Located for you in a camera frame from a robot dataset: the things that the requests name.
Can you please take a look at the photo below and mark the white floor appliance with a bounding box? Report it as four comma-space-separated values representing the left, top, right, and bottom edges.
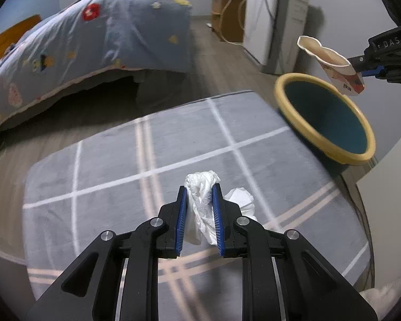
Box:
243, 0, 310, 75

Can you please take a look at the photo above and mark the wooden bed frame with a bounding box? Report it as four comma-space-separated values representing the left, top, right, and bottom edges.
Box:
0, 15, 43, 68

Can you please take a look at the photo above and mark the red white paper cup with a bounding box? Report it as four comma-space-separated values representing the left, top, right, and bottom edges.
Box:
297, 36, 366, 96

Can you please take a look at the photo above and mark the bed with blue floral duvet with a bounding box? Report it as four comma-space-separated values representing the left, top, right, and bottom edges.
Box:
0, 0, 193, 132

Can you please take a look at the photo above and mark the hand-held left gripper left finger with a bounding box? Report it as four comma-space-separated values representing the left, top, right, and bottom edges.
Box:
25, 185, 188, 321

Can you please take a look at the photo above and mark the grey checked mat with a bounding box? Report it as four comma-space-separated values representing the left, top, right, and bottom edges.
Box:
23, 90, 370, 321

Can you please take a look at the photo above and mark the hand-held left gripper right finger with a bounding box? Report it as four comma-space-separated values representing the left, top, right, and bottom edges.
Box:
211, 183, 378, 321

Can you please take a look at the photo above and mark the white cable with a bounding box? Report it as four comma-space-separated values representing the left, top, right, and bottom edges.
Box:
220, 0, 247, 45

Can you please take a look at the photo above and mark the wooden cabinet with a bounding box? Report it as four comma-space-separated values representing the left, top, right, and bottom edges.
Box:
211, 0, 248, 43

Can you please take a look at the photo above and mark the white tissue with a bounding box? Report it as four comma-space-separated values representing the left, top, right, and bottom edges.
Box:
184, 170, 222, 246
222, 187, 257, 223

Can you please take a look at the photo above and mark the yellow rimmed teal trash bin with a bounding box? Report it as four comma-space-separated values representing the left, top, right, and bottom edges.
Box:
274, 73, 377, 174

